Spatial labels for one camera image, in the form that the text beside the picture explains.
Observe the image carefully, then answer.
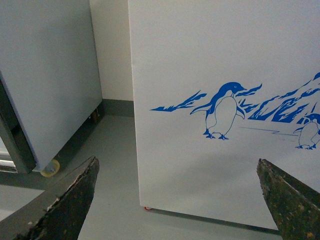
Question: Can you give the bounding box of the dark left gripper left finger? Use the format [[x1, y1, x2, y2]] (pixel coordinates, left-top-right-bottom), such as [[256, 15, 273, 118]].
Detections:
[[12, 156, 100, 240]]

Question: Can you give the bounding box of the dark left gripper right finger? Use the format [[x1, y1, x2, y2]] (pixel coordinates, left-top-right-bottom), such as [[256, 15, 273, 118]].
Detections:
[[256, 159, 320, 240]]

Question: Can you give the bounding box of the white neighbouring cabinet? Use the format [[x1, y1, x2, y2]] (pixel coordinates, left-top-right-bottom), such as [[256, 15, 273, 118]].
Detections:
[[0, 0, 102, 177]]

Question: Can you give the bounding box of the white blue chest freezer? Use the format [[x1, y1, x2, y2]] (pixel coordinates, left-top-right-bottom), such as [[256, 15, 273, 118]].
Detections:
[[128, 0, 320, 229]]

